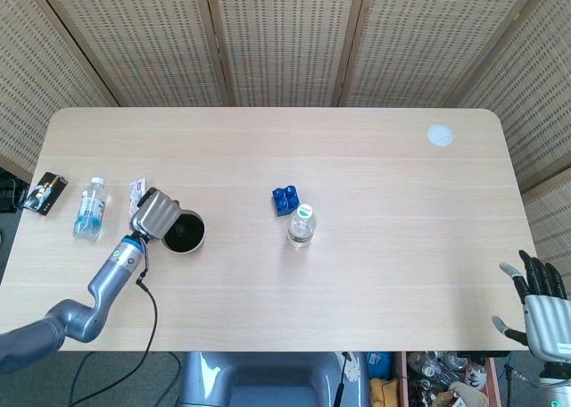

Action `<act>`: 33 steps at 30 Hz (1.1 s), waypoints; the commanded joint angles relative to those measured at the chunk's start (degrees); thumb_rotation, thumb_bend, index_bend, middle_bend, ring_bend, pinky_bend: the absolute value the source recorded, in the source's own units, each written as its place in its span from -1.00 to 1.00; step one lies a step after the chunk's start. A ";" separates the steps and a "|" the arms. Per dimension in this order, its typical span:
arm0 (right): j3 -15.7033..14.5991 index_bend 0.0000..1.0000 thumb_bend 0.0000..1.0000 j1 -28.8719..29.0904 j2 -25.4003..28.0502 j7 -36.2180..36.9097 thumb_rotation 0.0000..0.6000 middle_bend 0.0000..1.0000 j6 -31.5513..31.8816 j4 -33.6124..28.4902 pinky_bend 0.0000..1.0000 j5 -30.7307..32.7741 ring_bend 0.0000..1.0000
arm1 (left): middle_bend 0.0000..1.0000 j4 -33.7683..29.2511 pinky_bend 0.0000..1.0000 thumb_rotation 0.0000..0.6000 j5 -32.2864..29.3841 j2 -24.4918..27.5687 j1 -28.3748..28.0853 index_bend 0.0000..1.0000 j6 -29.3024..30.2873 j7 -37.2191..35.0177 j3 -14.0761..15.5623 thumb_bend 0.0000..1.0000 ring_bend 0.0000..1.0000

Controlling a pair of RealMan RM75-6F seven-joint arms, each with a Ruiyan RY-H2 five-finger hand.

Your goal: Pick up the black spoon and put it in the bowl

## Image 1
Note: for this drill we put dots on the woven bamboo folding screen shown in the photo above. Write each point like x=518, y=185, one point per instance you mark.
x=285, y=36

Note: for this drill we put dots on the wooden crate of clutter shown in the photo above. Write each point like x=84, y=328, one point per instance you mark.
x=446, y=380

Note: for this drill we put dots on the clear water bottle green label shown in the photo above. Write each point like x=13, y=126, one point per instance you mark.
x=302, y=228

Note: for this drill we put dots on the yellow soft item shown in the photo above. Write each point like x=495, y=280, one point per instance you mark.
x=383, y=393

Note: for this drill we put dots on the black box with gold print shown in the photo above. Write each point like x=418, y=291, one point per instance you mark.
x=44, y=193

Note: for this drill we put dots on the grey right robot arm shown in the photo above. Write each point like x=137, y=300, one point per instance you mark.
x=557, y=391

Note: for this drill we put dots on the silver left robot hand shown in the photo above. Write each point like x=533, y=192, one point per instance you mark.
x=156, y=215

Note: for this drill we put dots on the white bowl with dark liquid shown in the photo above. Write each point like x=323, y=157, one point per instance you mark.
x=196, y=244

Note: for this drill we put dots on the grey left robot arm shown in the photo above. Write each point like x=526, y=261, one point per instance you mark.
x=111, y=277

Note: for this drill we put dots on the clear water bottle blue label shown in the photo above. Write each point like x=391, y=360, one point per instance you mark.
x=91, y=210

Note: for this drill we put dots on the white floral toothpaste tube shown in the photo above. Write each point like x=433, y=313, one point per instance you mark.
x=136, y=193

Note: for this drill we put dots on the blue package under table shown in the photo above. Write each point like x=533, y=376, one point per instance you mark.
x=379, y=363

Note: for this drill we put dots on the grey robot torso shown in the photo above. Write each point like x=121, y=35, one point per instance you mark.
x=267, y=380

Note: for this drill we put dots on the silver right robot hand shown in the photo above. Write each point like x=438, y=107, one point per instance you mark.
x=546, y=318

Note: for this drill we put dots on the blue toy building brick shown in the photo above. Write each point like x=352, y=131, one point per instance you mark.
x=283, y=201

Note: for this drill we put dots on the black equipment on floor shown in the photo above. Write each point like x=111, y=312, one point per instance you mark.
x=9, y=193

